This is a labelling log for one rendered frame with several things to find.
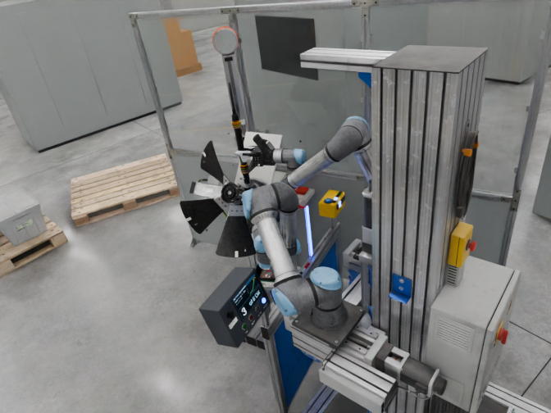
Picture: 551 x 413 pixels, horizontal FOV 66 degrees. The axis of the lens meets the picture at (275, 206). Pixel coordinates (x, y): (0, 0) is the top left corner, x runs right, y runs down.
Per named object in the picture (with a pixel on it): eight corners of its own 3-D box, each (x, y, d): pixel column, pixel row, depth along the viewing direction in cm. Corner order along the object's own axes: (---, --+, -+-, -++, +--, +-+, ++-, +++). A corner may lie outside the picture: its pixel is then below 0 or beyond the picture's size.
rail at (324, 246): (334, 231, 266) (334, 221, 262) (340, 233, 264) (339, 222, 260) (262, 338, 203) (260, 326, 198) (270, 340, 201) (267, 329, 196)
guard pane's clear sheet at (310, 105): (172, 147, 355) (136, 18, 302) (512, 194, 238) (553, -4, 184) (171, 148, 355) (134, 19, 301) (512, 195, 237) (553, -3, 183)
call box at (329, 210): (330, 203, 259) (329, 188, 254) (345, 206, 255) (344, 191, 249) (319, 217, 248) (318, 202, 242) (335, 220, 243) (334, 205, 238)
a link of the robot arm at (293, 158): (302, 168, 210) (301, 152, 206) (281, 167, 214) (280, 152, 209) (307, 161, 216) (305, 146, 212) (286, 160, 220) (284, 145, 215)
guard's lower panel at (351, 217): (194, 237, 408) (170, 152, 360) (494, 314, 287) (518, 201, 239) (193, 238, 406) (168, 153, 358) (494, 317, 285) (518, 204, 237)
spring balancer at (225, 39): (215, 55, 267) (215, 57, 261) (210, 28, 258) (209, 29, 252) (240, 51, 267) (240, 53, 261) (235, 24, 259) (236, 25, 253)
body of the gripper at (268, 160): (252, 166, 220) (273, 167, 216) (249, 151, 215) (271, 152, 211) (257, 159, 226) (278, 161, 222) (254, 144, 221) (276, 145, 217)
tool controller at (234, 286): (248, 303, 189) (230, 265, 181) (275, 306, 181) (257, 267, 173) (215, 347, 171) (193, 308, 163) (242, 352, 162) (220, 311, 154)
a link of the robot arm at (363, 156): (380, 228, 207) (330, 131, 189) (386, 211, 218) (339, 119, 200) (404, 223, 200) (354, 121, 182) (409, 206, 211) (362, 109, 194)
